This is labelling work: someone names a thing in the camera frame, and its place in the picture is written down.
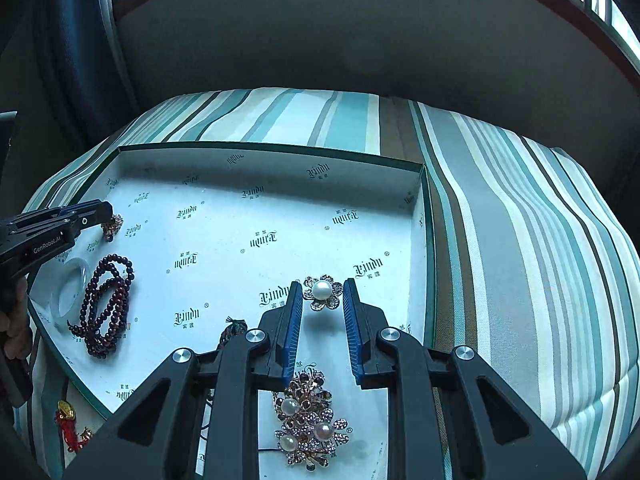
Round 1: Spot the dark knotted cord pendant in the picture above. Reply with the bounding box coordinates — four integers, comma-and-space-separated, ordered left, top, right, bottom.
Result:
200, 316, 250, 441

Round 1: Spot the red cord gold charm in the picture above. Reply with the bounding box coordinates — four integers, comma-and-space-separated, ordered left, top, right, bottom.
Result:
55, 400, 95, 453

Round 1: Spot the pearl cluster brooch with chain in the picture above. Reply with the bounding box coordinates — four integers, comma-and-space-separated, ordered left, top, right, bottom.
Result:
272, 359, 351, 471

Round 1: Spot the white jade bangle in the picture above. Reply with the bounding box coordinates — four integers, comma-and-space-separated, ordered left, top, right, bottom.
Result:
48, 256, 93, 332

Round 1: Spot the shallow green printed-lining box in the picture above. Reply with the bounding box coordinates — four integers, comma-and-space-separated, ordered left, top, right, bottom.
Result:
25, 142, 440, 480

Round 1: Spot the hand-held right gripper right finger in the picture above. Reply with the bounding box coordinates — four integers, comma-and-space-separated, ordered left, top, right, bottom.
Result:
342, 278, 588, 480

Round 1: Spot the dark red beaded bracelet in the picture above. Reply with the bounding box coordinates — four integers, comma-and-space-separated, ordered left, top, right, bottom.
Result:
66, 254, 136, 359

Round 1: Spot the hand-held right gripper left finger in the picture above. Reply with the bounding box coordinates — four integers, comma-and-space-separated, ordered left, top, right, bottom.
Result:
62, 281, 304, 480

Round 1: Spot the dark blue curtain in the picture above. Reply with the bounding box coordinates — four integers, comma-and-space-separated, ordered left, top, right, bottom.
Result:
47, 0, 138, 116

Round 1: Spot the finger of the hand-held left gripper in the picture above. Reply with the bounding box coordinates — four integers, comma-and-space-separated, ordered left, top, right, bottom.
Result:
2, 201, 102, 233
57, 201, 115, 234

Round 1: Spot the striped teal bedspread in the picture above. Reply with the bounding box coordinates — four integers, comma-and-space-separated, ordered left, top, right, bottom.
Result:
12, 87, 640, 480

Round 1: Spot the person's left hand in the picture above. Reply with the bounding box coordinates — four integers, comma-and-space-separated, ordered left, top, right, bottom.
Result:
0, 277, 32, 361

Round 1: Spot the gold filigree brooch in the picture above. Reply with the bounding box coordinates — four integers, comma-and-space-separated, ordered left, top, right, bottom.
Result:
101, 214, 124, 242

